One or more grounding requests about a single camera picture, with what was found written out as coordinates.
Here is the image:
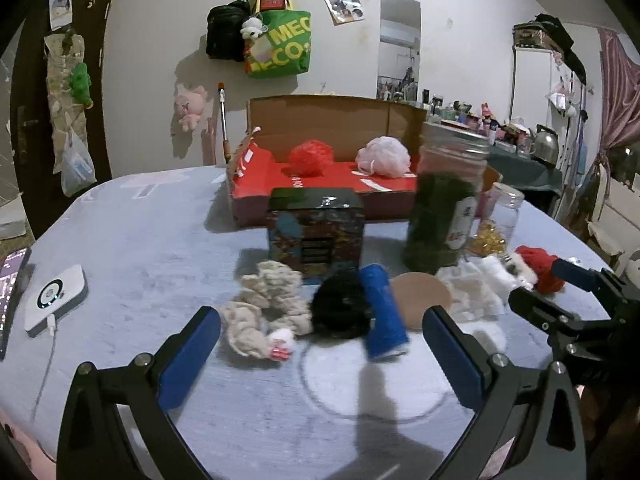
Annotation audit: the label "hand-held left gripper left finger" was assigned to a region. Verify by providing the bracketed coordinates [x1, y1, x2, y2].
[56, 305, 222, 480]

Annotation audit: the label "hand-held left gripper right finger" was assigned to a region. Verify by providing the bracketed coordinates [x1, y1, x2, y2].
[421, 305, 587, 480]

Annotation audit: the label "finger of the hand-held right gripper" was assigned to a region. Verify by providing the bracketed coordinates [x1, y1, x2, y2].
[550, 258, 632, 307]
[508, 287, 608, 346]

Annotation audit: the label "red plush toy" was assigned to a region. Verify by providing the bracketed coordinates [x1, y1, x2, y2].
[500, 245, 566, 295]

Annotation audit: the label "white cloth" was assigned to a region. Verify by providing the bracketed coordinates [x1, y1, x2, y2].
[437, 255, 521, 323]

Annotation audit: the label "blue fabric roll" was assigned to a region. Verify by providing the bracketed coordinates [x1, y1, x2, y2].
[359, 263, 411, 361]

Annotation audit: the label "beige knitted rope toy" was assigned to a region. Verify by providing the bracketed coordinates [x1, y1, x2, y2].
[220, 260, 313, 361]

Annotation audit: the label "black fluffy scrunchie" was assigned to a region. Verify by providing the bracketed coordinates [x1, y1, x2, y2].
[311, 270, 376, 340]

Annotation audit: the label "red-lined cardboard box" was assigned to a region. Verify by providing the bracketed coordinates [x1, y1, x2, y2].
[226, 95, 503, 228]

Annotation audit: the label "beige round powder puff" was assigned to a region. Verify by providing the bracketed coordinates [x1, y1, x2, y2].
[390, 272, 453, 331]

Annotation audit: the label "small glass jar gold contents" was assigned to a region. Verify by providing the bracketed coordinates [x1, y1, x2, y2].
[467, 182, 525, 256]

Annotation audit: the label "table with dark green cloth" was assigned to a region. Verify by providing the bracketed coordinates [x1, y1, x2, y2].
[487, 142, 566, 211]

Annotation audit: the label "metal kettle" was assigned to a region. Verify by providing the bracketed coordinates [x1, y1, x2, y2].
[530, 124, 561, 168]

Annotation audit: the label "large jar with green contents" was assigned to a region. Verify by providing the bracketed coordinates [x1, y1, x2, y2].
[404, 122, 490, 276]

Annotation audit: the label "white power bank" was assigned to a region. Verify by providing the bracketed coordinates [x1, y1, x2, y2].
[24, 264, 88, 338]

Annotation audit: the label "dark printed square box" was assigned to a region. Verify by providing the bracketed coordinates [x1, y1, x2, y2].
[265, 187, 365, 283]

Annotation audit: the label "row of cosmetic bottles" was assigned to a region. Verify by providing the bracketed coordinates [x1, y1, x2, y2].
[425, 90, 531, 151]

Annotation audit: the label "pink curtain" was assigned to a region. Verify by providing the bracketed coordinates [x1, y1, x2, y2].
[567, 27, 640, 231]

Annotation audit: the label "white wardrobe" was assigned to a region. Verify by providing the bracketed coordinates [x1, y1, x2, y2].
[510, 45, 586, 131]

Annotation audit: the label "smartphone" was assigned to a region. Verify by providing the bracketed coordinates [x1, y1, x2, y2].
[0, 247, 32, 361]

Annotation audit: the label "pale pink bath pouf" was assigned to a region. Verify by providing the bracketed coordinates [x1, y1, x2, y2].
[355, 136, 412, 179]

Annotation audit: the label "clear plastic bag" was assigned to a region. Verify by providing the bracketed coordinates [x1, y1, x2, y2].
[60, 127, 97, 197]

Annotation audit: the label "red bath pouf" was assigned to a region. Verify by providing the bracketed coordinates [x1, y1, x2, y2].
[289, 140, 335, 177]

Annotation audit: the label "dark bag on wardrobe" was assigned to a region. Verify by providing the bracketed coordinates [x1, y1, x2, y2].
[512, 12, 586, 86]

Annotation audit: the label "pink plush toy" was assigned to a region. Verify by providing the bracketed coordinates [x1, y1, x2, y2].
[173, 85, 208, 133]

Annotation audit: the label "hanging paper organizer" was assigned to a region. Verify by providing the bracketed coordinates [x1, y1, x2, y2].
[44, 30, 91, 176]

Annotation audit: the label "green plush toy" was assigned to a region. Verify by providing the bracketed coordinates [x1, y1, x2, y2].
[67, 62, 95, 108]

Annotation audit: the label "dark brown door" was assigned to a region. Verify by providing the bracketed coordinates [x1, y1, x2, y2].
[10, 0, 126, 241]

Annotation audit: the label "green tote bag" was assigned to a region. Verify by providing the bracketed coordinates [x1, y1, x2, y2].
[244, 0, 313, 80]

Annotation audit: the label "black backpack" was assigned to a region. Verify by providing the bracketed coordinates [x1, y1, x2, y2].
[206, 0, 251, 61]

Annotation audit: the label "small white plush toy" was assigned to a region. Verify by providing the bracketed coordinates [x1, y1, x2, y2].
[240, 16, 265, 41]

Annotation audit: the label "paper picture on door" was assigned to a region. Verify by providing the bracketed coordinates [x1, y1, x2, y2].
[49, 0, 75, 31]

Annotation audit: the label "white charging cable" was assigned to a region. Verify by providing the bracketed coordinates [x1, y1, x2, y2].
[32, 317, 61, 421]

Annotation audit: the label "long-handled brush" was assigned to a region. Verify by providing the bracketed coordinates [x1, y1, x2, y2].
[217, 81, 232, 163]

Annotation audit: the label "wall mirror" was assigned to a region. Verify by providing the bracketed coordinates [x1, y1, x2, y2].
[376, 0, 422, 103]

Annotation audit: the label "photo collage wall poster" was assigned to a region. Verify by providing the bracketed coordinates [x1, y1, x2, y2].
[320, 0, 365, 26]

